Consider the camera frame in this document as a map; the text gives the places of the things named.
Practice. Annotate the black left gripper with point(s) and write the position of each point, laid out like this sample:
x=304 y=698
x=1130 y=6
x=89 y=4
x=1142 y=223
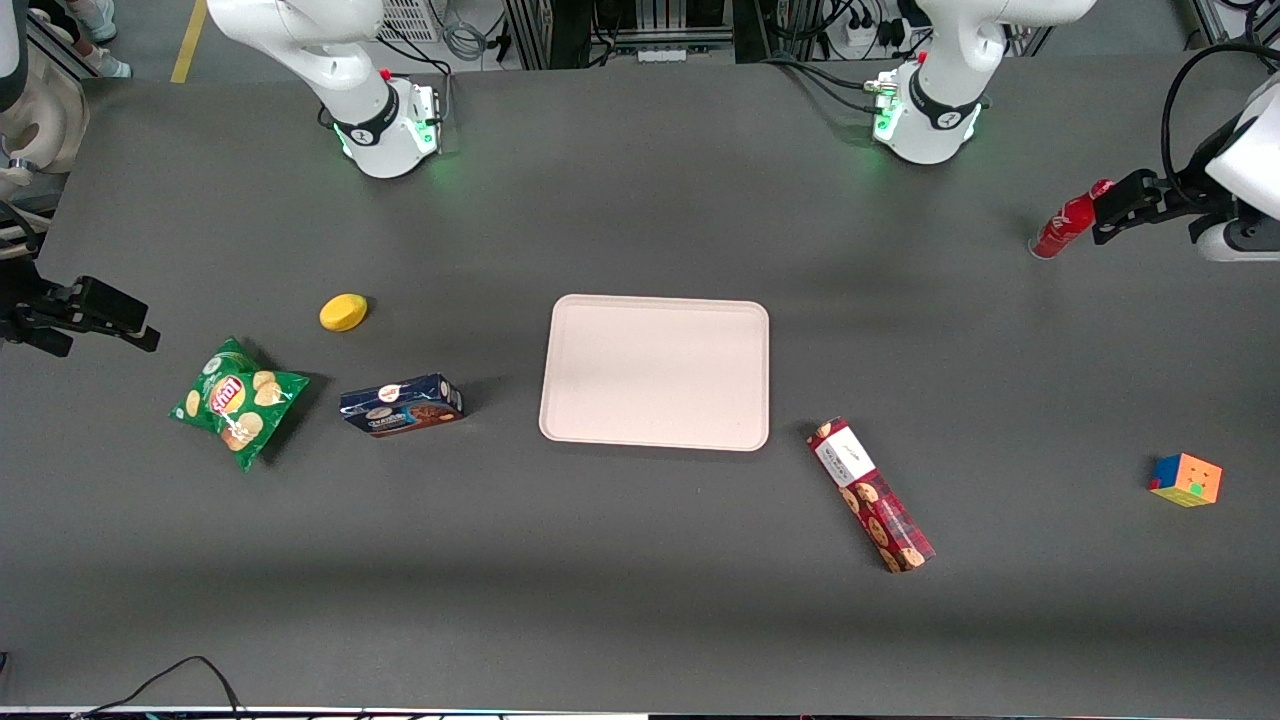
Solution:
x=1176 y=201

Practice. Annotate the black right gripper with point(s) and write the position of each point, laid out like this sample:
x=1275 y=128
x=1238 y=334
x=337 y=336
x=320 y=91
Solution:
x=18 y=306

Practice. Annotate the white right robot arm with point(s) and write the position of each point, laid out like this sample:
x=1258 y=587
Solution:
x=360 y=90

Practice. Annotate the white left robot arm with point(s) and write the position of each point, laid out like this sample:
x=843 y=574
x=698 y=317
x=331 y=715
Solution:
x=940 y=70

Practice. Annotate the dark blue cookie box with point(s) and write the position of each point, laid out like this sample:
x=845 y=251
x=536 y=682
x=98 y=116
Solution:
x=402 y=407

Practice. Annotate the red long cookie box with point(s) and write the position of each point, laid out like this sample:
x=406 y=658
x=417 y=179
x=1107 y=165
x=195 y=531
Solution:
x=872 y=497

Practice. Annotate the white perforated box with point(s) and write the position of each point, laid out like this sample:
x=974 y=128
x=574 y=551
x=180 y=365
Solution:
x=410 y=18

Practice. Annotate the cream rectangular plastic tray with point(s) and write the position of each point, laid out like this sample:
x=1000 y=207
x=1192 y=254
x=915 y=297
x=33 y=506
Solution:
x=655 y=372

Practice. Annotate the red soda bottle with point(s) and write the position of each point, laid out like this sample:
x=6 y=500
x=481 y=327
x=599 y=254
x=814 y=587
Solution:
x=1066 y=222

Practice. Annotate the green Lays chips bag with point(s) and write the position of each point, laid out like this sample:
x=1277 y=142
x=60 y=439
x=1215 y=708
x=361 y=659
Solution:
x=238 y=403

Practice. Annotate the yellow lemon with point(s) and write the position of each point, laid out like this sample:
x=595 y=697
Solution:
x=343 y=312

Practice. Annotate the white sneaker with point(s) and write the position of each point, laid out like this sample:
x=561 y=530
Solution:
x=108 y=64
x=96 y=16

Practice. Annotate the colourful puzzle cube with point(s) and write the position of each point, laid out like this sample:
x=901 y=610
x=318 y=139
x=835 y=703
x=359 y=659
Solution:
x=1186 y=480

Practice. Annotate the white power strip with plugs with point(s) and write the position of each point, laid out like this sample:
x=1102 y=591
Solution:
x=862 y=36

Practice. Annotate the white flat power strip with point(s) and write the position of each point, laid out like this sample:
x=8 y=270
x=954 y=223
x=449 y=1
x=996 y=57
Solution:
x=662 y=55

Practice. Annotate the dark aluminium equipment rack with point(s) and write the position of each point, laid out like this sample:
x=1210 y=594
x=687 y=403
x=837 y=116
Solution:
x=620 y=28

